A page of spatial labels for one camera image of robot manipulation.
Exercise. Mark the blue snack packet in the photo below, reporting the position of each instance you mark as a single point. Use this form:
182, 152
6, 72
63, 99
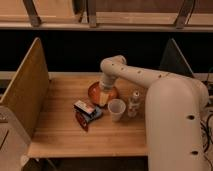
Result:
95, 115

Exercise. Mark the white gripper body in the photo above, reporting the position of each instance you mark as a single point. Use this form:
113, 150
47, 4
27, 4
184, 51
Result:
106, 82

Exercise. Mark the right dark side panel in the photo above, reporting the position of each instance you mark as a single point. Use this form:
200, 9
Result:
174, 61

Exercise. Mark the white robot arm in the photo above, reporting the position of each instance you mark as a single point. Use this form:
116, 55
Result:
172, 114

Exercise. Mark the left wooden side panel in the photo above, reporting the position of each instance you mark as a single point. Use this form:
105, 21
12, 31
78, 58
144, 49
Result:
23, 99

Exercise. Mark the dark red snack packet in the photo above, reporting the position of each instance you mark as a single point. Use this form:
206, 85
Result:
81, 120

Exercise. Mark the translucent plastic cup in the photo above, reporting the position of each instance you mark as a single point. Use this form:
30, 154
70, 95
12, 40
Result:
116, 108

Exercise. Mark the white red small box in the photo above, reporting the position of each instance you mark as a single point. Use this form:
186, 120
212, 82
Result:
84, 107

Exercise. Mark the orange round plate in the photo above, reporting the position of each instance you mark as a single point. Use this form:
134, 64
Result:
94, 94

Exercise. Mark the wooden shelf with brackets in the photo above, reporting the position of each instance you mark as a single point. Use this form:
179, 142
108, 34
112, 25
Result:
108, 15

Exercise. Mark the clear plastic bottle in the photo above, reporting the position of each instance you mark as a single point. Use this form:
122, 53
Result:
133, 103

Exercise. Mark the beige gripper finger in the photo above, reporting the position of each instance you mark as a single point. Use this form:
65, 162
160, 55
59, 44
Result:
103, 97

